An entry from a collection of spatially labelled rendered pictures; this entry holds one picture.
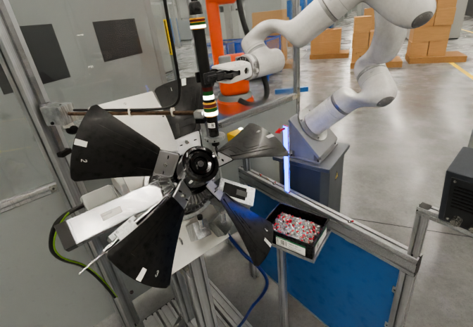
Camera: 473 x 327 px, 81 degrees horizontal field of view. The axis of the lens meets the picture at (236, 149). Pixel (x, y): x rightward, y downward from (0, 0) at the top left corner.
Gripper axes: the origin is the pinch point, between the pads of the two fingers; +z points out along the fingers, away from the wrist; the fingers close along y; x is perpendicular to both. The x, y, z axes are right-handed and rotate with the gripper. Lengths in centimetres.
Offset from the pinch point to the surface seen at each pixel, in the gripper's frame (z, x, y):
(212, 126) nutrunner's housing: 0.9, -15.2, -1.5
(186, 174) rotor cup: 14.9, -25.2, -5.7
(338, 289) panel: -37, -100, -29
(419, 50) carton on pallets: -784, -106, 211
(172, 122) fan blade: 6.6, -15.6, 14.7
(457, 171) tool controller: -30, -23, -60
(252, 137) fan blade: -18.2, -26.5, 1.5
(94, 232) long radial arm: 42, -37, 6
